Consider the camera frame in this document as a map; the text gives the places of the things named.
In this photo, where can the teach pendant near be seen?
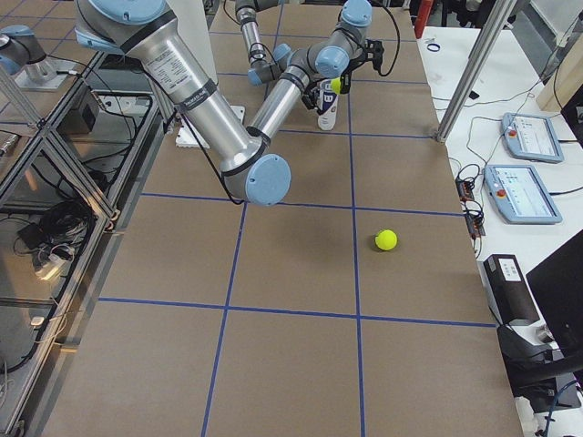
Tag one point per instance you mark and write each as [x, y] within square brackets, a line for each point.
[520, 196]

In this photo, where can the red cylinder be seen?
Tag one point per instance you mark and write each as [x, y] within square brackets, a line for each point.
[423, 13]

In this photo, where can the teach pendant far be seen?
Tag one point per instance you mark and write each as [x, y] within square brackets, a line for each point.
[531, 137]

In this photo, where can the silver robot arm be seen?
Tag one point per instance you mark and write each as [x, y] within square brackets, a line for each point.
[148, 32]
[268, 50]

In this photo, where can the yellow tennis ball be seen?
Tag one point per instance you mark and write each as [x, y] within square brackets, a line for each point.
[386, 239]
[336, 85]

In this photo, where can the white blue tennis ball can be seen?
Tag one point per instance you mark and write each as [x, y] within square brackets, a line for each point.
[329, 103]

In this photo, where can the black monitor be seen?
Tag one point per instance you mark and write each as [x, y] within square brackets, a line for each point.
[556, 285]

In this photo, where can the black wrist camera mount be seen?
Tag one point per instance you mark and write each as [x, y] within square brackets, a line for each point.
[374, 54]

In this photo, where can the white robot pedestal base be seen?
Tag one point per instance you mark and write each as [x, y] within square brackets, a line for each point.
[214, 120]

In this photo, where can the teach pendant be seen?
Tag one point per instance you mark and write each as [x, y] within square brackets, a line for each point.
[520, 196]
[531, 137]

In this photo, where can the aluminium frame post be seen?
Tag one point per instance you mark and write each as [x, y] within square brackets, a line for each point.
[492, 25]

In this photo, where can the black box with label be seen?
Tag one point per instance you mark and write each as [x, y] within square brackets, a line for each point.
[513, 302]

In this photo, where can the small electronics board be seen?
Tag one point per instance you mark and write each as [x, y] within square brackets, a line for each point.
[472, 209]

